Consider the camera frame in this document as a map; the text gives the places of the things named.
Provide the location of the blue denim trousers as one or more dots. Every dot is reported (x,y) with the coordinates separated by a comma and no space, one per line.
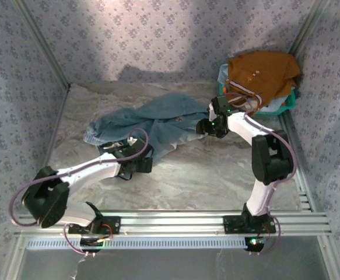
(164,116)

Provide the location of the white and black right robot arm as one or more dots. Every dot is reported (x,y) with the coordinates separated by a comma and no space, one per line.
(260,198)

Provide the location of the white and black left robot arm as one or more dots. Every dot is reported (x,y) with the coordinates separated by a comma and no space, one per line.
(79,175)

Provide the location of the brown trousers with striped waistband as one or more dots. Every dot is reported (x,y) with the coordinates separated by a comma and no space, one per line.
(263,76)

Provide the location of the light blue garment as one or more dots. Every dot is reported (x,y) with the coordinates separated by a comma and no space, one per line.
(222,74)

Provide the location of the teal plastic basket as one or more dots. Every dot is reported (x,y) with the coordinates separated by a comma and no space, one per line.
(287,106)

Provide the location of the black left controller board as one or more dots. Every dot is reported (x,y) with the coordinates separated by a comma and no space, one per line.
(89,244)

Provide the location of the black controller board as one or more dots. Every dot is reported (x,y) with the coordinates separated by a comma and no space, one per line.
(89,244)
(254,244)

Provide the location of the black right controller board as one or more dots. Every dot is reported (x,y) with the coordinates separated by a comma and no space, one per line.
(254,244)

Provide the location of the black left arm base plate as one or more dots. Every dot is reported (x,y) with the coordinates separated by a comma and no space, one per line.
(115,224)

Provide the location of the aluminium mounting rail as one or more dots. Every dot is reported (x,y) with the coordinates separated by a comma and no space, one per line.
(172,224)

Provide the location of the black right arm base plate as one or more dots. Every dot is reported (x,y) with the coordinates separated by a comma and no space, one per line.
(231,224)

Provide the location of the aluminium side rail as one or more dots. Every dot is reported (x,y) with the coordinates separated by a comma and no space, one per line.
(304,186)

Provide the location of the aluminium corner post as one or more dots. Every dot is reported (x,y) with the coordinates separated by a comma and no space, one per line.
(45,46)
(309,26)

